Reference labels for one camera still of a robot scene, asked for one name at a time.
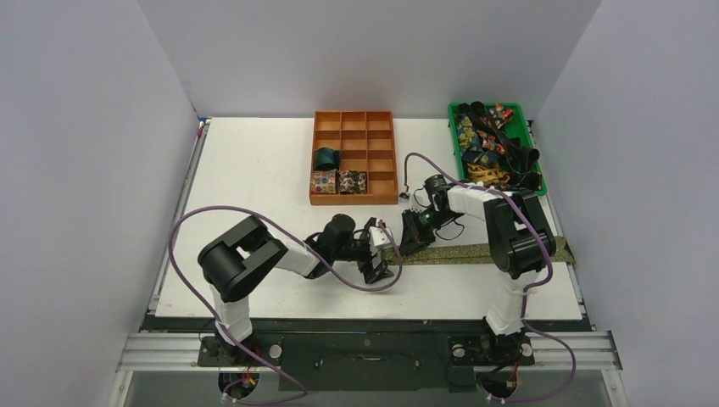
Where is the olive floral patterned tie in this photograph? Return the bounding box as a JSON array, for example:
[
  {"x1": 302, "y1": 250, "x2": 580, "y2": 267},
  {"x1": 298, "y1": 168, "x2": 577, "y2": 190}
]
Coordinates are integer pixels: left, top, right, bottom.
[{"x1": 403, "y1": 236, "x2": 576, "y2": 265}]

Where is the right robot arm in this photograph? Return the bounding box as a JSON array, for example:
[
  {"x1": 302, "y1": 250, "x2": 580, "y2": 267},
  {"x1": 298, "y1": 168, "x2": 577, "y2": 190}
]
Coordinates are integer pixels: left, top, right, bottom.
[{"x1": 399, "y1": 176, "x2": 556, "y2": 365}]

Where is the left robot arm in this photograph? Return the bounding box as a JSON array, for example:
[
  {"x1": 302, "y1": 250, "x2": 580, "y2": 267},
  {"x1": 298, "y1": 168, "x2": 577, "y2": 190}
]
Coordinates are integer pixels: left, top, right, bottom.
[{"x1": 198, "y1": 214, "x2": 393, "y2": 365}]

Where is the pile of patterned ties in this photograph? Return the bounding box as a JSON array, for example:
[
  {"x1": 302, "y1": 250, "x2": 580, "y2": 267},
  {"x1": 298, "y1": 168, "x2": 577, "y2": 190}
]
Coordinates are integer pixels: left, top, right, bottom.
[{"x1": 454, "y1": 103, "x2": 545, "y2": 192}]

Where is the rolled black floral tie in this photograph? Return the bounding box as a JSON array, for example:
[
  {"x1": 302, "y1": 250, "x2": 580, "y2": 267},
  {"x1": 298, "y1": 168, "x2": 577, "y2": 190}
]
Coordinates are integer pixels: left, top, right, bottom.
[{"x1": 337, "y1": 170, "x2": 368, "y2": 194}]

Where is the orange compartment tray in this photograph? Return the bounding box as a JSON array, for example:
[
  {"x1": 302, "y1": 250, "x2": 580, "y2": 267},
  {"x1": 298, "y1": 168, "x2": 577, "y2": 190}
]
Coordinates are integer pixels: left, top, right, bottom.
[{"x1": 309, "y1": 110, "x2": 399, "y2": 206}]

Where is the rolled dotted colourful tie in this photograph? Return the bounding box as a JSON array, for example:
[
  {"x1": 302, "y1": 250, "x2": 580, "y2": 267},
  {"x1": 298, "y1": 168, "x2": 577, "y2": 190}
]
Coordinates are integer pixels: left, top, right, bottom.
[{"x1": 309, "y1": 170, "x2": 337, "y2": 195}]

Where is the rolled dark green tie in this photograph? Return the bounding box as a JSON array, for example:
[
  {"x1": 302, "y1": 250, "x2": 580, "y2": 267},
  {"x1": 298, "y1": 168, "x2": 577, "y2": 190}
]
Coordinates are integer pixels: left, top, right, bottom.
[{"x1": 313, "y1": 147, "x2": 342, "y2": 171}]

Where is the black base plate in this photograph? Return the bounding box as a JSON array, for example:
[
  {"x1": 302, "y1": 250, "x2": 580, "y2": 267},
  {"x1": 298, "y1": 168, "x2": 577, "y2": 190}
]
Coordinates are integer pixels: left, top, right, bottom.
[{"x1": 140, "y1": 315, "x2": 591, "y2": 394}]

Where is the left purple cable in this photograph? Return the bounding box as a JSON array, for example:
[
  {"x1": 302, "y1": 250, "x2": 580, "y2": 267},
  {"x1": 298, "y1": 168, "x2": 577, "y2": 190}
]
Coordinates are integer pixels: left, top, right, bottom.
[{"x1": 168, "y1": 205, "x2": 404, "y2": 405}]

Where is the purple cable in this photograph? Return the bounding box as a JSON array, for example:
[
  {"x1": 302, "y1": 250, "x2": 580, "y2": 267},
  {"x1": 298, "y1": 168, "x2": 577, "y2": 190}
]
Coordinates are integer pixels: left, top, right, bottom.
[
  {"x1": 168, "y1": 205, "x2": 404, "y2": 405},
  {"x1": 402, "y1": 153, "x2": 577, "y2": 405}
]

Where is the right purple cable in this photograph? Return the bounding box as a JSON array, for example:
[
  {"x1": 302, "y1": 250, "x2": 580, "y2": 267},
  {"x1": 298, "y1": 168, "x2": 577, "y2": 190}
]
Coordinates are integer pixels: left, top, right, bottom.
[{"x1": 402, "y1": 153, "x2": 577, "y2": 405}]

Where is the aluminium frame rail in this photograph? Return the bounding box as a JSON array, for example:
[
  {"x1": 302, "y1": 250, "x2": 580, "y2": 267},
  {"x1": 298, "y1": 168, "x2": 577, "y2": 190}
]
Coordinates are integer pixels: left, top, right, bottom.
[{"x1": 106, "y1": 332, "x2": 629, "y2": 406}]

